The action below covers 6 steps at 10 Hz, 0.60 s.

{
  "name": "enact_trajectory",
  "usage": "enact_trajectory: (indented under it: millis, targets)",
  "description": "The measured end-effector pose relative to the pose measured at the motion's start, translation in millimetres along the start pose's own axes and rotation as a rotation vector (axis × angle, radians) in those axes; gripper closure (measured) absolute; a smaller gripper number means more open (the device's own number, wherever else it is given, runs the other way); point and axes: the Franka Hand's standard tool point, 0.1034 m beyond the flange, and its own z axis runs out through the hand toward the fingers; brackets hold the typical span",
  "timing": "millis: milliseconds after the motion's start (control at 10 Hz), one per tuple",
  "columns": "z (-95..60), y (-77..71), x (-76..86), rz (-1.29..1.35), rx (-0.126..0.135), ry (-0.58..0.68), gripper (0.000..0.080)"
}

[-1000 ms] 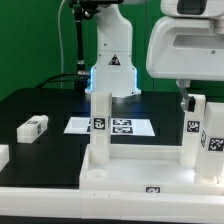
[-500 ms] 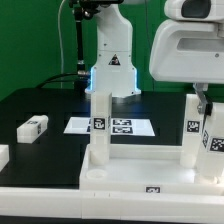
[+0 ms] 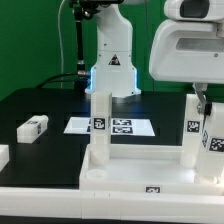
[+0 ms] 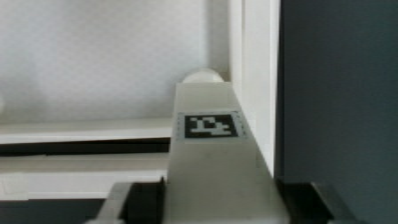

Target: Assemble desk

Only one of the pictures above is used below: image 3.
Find white cable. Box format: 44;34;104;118
57;0;68;90

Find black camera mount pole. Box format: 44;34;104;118
73;7;89;94

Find white left fence block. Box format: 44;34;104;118
0;145;9;172

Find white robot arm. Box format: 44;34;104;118
69;0;224;115

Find white front fence rail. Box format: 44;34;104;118
0;187;224;224

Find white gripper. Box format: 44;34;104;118
149;0;224;116

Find black cable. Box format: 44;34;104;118
35;73;91;89

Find white desk top tray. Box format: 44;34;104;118
79;144;224;196

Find fiducial marker sheet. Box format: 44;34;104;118
64;117;155;136

